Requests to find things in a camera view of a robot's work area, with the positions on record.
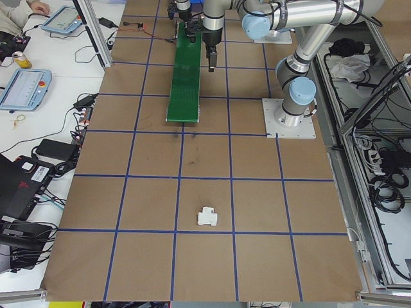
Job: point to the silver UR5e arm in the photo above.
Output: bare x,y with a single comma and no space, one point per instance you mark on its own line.
308,45
183,4

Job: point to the bystander bare hand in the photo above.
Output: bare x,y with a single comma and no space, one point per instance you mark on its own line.
41,6

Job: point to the blue plastic bin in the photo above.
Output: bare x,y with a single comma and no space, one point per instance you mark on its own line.
197,1

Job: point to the green belt conveyor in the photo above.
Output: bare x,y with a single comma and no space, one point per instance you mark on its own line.
184,90

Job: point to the small controller board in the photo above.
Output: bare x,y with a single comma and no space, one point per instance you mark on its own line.
140,25

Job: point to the black barrel connector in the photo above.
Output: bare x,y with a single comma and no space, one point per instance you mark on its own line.
126,23

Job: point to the black power adapter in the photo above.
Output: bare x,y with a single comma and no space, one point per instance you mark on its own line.
106,22

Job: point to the blue grey teach pendant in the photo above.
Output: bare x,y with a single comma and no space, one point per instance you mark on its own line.
61,20
22,90

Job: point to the black plug adapter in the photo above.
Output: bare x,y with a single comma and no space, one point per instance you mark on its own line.
84,100

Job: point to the black cloth bundle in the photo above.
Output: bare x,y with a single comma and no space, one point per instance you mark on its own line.
346,46

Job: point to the white crumpled cloth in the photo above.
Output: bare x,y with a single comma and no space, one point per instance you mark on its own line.
348,69

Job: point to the power strip with red switches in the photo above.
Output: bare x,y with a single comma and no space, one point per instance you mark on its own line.
82,120

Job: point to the white circuit breaker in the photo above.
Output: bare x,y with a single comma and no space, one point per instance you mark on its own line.
208,218

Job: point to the yellow drink can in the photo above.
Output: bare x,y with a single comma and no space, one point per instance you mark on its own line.
22,61

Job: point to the black electronics board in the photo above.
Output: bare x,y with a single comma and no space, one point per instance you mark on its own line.
9,48

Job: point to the large black power brick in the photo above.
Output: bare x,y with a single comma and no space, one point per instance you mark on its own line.
54,148

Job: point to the white power strip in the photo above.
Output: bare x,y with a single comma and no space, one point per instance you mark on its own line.
374,158

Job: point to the black computer with red logo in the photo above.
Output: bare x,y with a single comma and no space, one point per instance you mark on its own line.
16,186

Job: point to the black flat docking device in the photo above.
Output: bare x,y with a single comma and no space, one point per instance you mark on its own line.
22,240

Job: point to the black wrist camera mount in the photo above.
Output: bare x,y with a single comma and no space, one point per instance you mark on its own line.
194,30
171,9

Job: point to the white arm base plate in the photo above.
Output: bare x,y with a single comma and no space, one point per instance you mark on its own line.
305,131
282,39

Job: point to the aluminium profile post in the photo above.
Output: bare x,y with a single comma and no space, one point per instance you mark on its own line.
93,32

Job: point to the V-shaped metal bar frame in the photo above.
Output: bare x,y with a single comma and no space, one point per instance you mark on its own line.
356,205

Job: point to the grey metal bracket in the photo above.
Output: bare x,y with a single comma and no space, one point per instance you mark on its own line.
363,253

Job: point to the aluminium corner bracket bar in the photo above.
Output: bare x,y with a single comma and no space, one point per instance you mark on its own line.
22,295
383,295

